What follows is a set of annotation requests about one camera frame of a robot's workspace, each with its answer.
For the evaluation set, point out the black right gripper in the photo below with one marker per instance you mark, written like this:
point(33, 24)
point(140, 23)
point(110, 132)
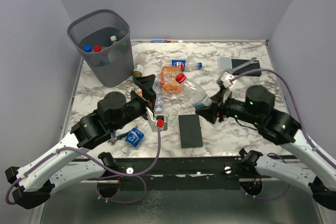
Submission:
point(219, 103)

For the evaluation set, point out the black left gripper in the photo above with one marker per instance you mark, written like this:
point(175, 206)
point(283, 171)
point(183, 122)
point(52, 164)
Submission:
point(146, 84)

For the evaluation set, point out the red label water bottle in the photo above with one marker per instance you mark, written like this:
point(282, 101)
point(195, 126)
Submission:
point(193, 92)

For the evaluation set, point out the large orange juice bottle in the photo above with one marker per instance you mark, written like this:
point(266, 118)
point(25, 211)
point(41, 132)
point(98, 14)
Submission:
point(168, 82)

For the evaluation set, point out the green plastic bottle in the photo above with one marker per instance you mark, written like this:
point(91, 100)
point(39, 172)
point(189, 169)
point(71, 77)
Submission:
point(123, 48)

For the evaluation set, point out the blue label bottle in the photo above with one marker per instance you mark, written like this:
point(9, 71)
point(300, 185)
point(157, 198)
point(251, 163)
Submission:
point(136, 136)
point(87, 48)
point(113, 54)

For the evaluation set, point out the red label bottle red cap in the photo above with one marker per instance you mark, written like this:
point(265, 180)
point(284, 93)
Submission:
point(97, 48)

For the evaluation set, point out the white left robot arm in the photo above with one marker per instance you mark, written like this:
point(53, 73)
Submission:
point(68, 161)

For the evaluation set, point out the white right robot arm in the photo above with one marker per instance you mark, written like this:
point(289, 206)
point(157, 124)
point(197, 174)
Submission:
point(280, 128)

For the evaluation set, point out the grey mesh waste bin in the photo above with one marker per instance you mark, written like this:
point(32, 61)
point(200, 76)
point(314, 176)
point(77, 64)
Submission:
point(96, 28)

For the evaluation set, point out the clear crushed bottle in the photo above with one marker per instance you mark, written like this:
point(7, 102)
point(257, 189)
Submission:
point(159, 103)

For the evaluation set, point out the brown bottle green cap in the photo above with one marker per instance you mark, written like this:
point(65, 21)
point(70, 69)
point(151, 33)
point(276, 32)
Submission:
point(139, 65)

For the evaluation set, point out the pepsi label clear bottle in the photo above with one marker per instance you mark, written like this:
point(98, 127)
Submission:
point(184, 64)

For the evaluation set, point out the blue red pen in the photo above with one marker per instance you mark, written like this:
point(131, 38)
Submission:
point(158, 41)

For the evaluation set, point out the grey white hub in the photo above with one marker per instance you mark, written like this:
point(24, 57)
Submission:
point(225, 63)

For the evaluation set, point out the black box rear right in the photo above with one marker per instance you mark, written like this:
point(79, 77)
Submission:
point(238, 62)

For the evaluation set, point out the silver wrench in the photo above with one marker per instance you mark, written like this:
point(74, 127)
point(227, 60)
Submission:
point(251, 61)

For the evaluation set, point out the black network switch centre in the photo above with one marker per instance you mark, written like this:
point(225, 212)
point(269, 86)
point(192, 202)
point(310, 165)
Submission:
point(190, 131)

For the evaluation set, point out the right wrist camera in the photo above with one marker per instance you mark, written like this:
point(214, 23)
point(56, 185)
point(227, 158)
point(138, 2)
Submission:
point(227, 81)

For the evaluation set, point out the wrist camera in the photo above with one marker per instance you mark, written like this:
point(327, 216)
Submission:
point(227, 81)
point(156, 121)

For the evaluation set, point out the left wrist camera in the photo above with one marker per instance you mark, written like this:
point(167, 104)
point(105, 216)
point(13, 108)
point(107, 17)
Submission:
point(156, 121)

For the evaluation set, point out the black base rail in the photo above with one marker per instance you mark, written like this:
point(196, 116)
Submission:
point(197, 173)

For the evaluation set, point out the blue handled pliers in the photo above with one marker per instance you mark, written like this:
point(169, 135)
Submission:
point(115, 137)

